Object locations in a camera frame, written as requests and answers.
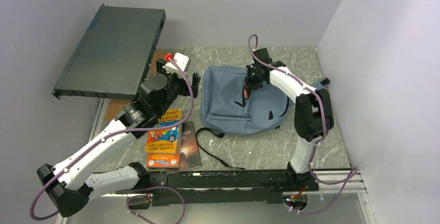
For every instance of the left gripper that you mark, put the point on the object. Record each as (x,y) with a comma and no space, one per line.
(186,88)

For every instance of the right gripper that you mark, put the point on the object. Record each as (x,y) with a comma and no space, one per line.
(251,84)

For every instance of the blue backpack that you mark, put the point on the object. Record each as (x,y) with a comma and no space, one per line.
(224,109)

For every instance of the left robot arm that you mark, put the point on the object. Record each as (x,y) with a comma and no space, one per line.
(74,182)

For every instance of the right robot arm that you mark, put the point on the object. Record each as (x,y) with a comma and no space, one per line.
(313,111)

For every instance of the yellow treehouse book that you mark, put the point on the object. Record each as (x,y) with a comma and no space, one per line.
(165,141)

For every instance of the brown wooden board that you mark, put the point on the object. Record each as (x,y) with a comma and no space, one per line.
(115,106)

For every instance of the dark cover book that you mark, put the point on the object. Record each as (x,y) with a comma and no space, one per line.
(189,152)

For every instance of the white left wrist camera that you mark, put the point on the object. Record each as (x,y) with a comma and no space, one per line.
(173,62)

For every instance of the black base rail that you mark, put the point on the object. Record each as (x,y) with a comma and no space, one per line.
(269,186)

